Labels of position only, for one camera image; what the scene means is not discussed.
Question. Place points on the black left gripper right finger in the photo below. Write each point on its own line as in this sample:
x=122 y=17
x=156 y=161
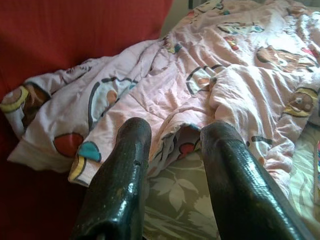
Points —
x=237 y=190

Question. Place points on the red fabric cover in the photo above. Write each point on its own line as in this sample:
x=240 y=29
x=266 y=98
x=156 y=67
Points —
x=62 y=32

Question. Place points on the pink cartoon print blanket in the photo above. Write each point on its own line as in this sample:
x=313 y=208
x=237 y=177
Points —
x=175 y=87

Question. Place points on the beige floral bed sheet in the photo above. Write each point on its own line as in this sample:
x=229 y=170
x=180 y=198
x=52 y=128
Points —
x=175 y=200

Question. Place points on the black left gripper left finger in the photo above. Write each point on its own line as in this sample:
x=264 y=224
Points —
x=120 y=187

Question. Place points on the red pink book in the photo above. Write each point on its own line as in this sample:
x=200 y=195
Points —
x=318 y=155

